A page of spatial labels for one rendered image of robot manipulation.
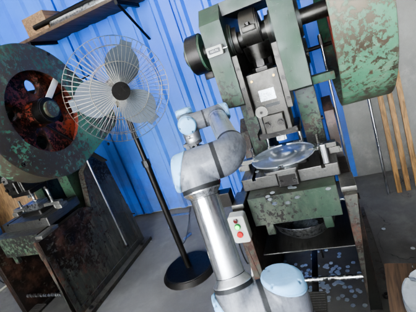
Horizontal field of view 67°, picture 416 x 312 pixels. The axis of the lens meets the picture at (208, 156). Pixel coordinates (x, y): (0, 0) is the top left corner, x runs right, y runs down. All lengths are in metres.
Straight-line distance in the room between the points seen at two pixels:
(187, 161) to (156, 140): 2.15
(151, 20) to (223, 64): 1.56
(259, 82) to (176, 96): 1.52
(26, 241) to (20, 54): 1.17
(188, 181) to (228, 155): 0.14
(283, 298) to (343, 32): 0.80
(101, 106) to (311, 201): 1.16
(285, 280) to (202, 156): 0.41
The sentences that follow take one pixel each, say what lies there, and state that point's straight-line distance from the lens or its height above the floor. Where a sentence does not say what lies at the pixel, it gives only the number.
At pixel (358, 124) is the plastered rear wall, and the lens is 2.81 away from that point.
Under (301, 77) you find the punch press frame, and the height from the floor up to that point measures 1.10.
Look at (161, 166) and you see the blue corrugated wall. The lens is 3.17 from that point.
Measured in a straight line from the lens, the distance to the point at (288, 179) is 1.48.
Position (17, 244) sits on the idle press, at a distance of 2.51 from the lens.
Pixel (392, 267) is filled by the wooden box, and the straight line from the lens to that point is 1.45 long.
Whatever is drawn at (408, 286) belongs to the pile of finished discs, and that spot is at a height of 0.39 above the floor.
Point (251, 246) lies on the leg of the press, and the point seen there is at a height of 0.44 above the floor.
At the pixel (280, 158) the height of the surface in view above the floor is 0.79.
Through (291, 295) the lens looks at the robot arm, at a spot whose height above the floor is 0.65.
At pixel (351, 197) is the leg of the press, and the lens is 1.39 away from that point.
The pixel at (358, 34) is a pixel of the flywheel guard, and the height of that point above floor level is 1.21.
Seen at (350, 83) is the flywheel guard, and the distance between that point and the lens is 1.25.
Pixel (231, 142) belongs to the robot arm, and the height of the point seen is 1.04.
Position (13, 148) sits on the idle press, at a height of 1.20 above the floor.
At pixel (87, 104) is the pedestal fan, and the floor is 1.29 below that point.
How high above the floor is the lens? 1.28
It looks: 15 degrees down
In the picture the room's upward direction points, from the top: 19 degrees counter-clockwise
